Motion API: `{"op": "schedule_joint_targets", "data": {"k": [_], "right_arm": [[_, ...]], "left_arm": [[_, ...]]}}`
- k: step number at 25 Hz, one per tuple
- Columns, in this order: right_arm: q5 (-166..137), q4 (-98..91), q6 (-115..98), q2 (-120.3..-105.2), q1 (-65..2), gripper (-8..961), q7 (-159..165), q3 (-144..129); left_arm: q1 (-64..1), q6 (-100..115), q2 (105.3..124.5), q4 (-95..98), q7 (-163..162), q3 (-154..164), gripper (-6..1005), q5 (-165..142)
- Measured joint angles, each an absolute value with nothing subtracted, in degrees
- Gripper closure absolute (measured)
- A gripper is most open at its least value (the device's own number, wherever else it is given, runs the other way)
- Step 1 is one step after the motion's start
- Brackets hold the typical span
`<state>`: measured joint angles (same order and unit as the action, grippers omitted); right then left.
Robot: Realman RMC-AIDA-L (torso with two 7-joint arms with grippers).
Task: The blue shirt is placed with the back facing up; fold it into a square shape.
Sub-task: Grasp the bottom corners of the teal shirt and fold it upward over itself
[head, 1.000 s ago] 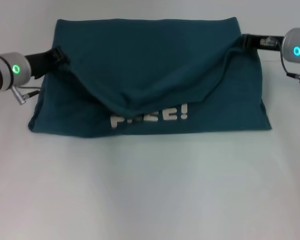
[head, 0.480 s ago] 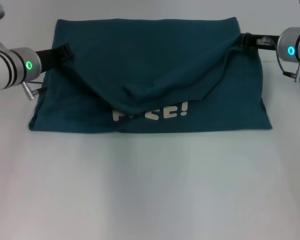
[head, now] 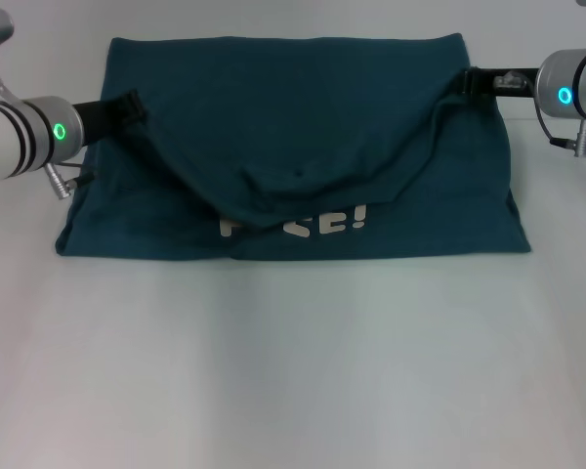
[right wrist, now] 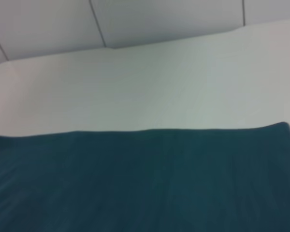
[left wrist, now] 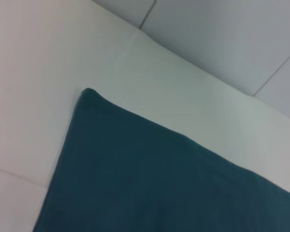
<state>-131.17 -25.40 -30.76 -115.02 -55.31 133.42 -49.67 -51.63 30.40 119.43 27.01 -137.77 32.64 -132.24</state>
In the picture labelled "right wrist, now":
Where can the teal blue shirt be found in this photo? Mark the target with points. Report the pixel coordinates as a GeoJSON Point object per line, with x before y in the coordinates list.
{"type": "Point", "coordinates": [140, 183]}

